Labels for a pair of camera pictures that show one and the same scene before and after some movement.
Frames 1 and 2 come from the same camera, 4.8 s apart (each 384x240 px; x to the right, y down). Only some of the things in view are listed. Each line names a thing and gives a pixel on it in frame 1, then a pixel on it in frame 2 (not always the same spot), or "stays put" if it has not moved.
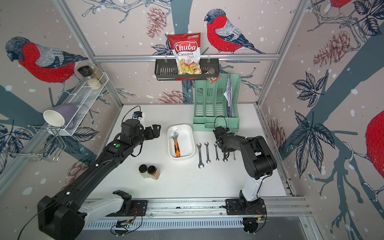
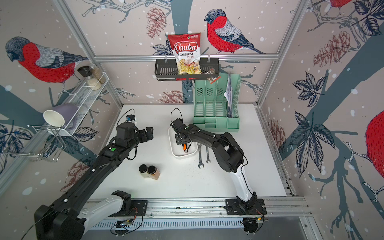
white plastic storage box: x=186 y=139 stays put
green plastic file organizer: x=217 y=104 stays put
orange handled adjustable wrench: x=177 y=153 → x=184 y=147
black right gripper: x=225 y=151 → x=177 y=142
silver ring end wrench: x=200 y=164 stays put
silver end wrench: x=208 y=159 stays put
